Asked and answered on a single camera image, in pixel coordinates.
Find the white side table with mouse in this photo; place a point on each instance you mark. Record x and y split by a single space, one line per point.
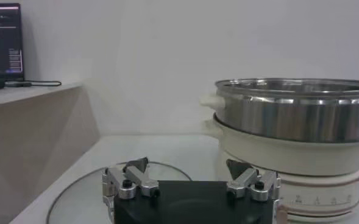
30 137

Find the black laptop with dark screen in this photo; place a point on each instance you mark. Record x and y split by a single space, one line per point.
2 39

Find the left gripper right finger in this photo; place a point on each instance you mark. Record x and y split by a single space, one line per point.
246 179

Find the round glass pot lid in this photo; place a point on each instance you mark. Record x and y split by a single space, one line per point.
81 198

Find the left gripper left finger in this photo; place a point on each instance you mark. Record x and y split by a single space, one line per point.
139 178

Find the cream electric cooking pot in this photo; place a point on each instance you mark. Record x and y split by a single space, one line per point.
289 155

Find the stainless steel steamer basket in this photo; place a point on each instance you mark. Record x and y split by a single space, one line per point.
289 118

